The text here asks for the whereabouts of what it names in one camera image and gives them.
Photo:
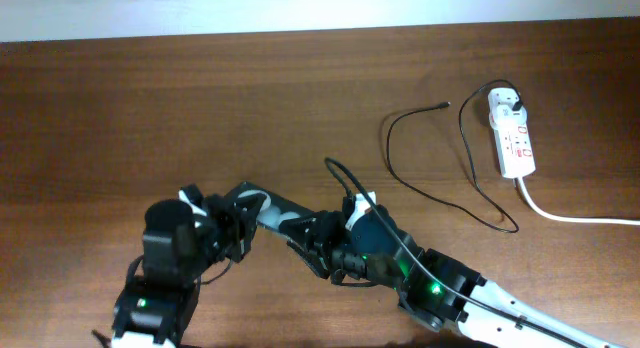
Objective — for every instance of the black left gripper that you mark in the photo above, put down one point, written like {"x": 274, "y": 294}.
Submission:
{"x": 241, "y": 220}

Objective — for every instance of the white USB charger plug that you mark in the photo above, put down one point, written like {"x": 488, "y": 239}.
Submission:
{"x": 506, "y": 109}

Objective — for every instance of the white power strip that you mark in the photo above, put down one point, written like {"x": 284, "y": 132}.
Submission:
{"x": 514, "y": 150}

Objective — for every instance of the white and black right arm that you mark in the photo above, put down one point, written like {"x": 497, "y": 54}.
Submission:
{"x": 433, "y": 288}

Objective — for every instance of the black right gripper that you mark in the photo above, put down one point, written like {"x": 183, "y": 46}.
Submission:
{"x": 327, "y": 229}

